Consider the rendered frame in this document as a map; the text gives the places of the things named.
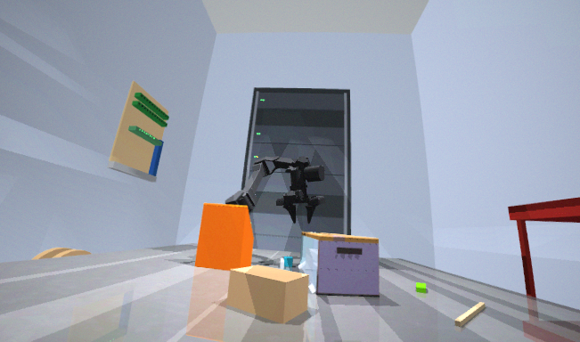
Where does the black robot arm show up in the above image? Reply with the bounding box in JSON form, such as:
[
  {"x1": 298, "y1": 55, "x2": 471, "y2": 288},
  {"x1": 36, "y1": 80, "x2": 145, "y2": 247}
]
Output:
[{"x1": 225, "y1": 156, "x2": 325, "y2": 212}]

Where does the cream thin flat bar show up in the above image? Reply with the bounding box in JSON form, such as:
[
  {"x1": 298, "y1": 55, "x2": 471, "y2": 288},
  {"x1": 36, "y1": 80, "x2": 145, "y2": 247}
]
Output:
[{"x1": 455, "y1": 302, "x2": 486, "y2": 327}]

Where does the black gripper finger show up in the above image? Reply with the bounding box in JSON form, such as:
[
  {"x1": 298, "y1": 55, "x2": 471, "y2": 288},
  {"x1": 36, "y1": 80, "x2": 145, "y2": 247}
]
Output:
[
  {"x1": 306, "y1": 205, "x2": 318, "y2": 224},
  {"x1": 283, "y1": 205, "x2": 296, "y2": 224}
]

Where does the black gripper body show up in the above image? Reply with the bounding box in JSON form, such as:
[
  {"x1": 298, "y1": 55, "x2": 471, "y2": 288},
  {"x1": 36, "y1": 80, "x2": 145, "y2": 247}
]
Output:
[{"x1": 276, "y1": 183, "x2": 325, "y2": 207}]

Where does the small blue block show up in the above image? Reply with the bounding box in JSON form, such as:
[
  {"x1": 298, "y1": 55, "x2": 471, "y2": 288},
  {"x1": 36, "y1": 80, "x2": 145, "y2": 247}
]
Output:
[{"x1": 283, "y1": 256, "x2": 293, "y2": 266}]

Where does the small green block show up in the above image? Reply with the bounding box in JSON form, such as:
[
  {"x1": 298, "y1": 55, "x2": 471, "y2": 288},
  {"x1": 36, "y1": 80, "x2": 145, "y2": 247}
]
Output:
[{"x1": 416, "y1": 282, "x2": 426, "y2": 293}]

